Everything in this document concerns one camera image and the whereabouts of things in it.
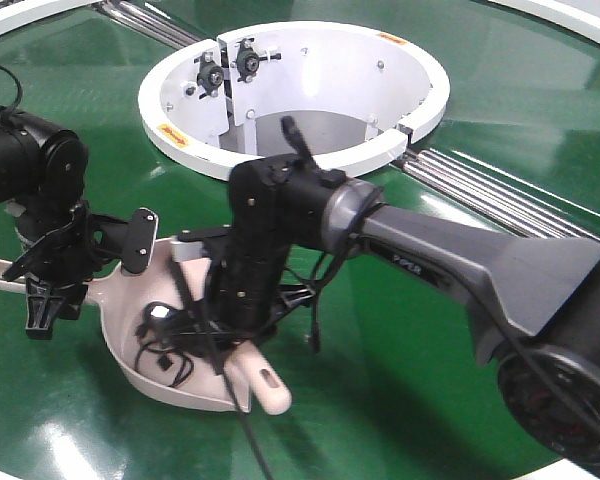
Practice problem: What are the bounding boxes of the orange warning sticker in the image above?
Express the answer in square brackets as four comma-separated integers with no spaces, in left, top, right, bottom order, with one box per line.
[157,123,190,149]
[377,32,408,46]

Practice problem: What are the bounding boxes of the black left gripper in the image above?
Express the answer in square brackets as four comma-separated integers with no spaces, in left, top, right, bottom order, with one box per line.
[1,200,159,340]

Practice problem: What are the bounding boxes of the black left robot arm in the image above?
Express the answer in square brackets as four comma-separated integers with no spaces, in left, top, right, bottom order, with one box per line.
[0,107,158,340]

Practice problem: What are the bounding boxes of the right black bearing block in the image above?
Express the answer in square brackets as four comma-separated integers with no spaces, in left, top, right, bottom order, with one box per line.
[231,38,282,83]

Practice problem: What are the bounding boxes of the chrome rollers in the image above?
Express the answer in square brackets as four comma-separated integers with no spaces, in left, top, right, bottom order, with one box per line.
[392,149,600,243]
[95,1,203,49]

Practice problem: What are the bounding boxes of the pink plastic dustpan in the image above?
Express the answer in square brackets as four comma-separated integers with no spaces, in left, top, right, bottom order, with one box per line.
[0,235,254,413]

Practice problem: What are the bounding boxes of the orange warning sticker back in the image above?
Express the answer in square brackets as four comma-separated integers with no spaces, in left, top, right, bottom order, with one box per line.
[377,32,408,46]

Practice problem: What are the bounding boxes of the left black bearing block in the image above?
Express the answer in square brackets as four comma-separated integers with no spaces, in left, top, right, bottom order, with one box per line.
[196,51,224,99]

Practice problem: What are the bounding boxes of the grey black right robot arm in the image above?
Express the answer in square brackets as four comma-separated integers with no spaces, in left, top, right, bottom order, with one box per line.
[178,117,600,478]

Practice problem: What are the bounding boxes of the white central ring housing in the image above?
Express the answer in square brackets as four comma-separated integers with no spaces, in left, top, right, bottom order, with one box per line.
[138,21,450,180]

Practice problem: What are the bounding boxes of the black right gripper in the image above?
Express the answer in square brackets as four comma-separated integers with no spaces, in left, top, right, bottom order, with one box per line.
[170,226,315,338]

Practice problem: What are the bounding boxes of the pink hand brush black bristles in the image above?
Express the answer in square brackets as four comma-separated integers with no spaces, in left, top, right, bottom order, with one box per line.
[226,341,292,415]

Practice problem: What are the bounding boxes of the white rim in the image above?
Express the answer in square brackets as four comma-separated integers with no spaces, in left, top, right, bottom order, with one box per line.
[0,0,95,36]
[491,0,600,45]

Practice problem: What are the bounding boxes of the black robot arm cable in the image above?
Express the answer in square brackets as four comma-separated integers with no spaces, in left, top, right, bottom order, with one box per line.
[0,62,24,124]

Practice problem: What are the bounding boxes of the black bearing block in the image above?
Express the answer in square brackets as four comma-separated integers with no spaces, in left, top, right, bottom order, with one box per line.
[196,51,224,99]
[231,38,282,83]

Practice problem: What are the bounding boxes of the white outer rim left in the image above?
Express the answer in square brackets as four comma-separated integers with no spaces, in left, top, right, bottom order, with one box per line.
[0,0,95,36]

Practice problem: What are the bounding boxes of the orange warning sticker front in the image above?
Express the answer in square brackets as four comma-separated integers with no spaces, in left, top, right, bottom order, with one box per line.
[157,123,190,149]

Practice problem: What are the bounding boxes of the white outer rim right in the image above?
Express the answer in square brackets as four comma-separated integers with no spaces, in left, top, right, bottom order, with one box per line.
[491,0,600,45]

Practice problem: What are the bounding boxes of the black cable bundle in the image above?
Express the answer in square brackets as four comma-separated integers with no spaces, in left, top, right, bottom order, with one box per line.
[132,301,241,390]

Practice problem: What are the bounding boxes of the chrome rollers top left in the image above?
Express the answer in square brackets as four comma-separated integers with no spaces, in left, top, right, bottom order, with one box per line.
[95,1,203,49]

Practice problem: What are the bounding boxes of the chrome rollers right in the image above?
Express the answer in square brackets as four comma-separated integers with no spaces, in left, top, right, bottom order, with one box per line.
[392,149,600,243]

